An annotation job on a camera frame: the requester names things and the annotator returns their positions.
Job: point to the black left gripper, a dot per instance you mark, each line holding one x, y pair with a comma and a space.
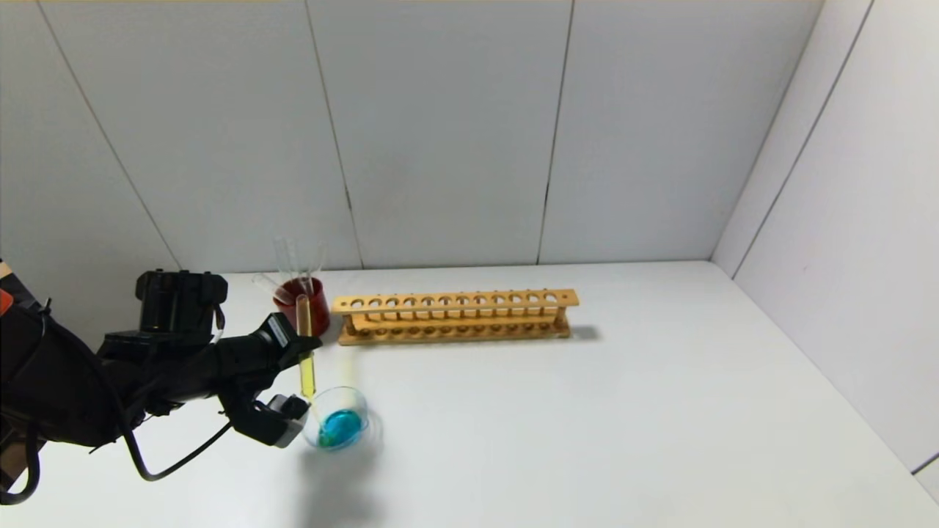
281, 331

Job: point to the yellow pigment test tube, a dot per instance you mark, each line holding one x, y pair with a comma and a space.
306, 374

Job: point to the black orange robot left arm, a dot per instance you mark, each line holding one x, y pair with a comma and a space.
81, 367

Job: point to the empty glass test tube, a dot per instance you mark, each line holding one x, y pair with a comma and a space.
319, 262
285, 257

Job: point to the wooden test tube rack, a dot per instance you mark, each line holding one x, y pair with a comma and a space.
455, 299

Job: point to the red plastic cup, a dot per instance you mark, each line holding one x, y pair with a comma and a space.
319, 312

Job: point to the clear glass beaker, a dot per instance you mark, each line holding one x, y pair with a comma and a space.
343, 429

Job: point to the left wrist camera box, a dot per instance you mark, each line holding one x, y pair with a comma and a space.
271, 424

